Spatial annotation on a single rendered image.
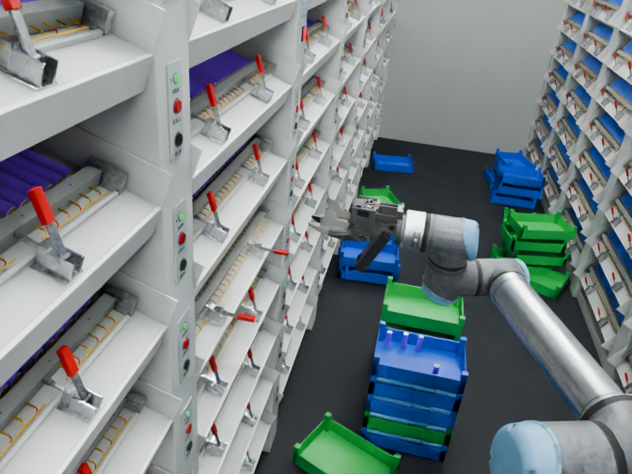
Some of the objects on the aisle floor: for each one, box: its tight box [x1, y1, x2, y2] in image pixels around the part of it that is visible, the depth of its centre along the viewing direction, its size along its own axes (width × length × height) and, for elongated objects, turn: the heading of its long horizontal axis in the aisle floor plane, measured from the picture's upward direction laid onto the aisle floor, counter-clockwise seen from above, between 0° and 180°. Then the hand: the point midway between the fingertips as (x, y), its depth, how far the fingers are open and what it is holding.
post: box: [75, 0, 198, 474], centre depth 96 cm, size 20×9×170 cm, turn 70°
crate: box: [292, 412, 402, 474], centre depth 187 cm, size 30×20×8 cm
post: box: [306, 0, 349, 330], centre depth 217 cm, size 20×9×170 cm, turn 70°
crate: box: [360, 427, 449, 462], centre depth 203 cm, size 30×20×8 cm
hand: (315, 223), depth 130 cm, fingers open, 3 cm apart
